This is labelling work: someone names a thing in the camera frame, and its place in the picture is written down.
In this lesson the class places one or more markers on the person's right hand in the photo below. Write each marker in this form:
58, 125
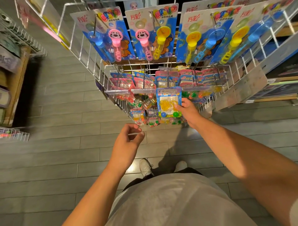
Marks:
192, 114

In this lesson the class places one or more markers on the person's left hand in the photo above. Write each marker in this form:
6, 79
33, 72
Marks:
125, 149

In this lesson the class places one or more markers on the blue packet yellow sticky toy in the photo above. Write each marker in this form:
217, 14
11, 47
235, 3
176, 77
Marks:
168, 102

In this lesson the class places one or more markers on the pile of small toy packets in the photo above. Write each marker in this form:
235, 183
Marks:
125, 84

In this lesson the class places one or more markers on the bubble wand cards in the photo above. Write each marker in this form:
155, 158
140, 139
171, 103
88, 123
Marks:
219, 28

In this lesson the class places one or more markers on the pink and yellow bubble wand card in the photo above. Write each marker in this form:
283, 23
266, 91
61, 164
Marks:
151, 30

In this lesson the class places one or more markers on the blue and pink bubble wand card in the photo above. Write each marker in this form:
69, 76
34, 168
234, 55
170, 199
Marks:
107, 35

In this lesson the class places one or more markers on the person's left forearm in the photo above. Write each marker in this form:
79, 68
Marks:
97, 195

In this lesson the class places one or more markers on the person's black trousers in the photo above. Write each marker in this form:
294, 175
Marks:
163, 173

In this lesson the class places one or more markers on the person's grey clothing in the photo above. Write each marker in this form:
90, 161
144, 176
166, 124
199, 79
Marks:
181, 202

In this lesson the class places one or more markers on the clear plastic label holder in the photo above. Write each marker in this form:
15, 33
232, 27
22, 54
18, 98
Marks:
240, 88

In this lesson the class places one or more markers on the wooden goods shelf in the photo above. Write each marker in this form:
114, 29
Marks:
16, 84

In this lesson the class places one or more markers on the wooden shelf with pouches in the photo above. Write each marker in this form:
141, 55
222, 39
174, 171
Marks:
4, 56

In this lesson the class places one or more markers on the pink hanging packet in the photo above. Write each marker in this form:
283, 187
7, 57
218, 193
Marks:
42, 18

